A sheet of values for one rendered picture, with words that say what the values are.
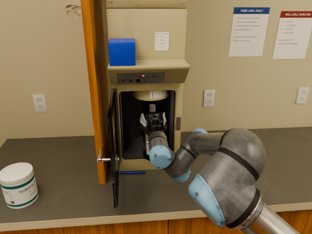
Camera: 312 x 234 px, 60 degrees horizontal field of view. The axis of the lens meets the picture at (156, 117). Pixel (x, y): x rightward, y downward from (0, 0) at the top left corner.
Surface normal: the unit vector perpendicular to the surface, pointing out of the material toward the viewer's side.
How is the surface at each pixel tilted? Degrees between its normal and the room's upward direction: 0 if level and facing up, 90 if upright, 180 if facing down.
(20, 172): 0
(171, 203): 0
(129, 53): 90
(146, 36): 90
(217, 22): 90
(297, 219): 90
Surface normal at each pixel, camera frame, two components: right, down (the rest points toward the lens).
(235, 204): -0.07, -0.07
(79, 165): 0.00, -0.91
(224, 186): -0.03, -0.28
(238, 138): -0.22, -0.85
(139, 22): 0.10, 0.42
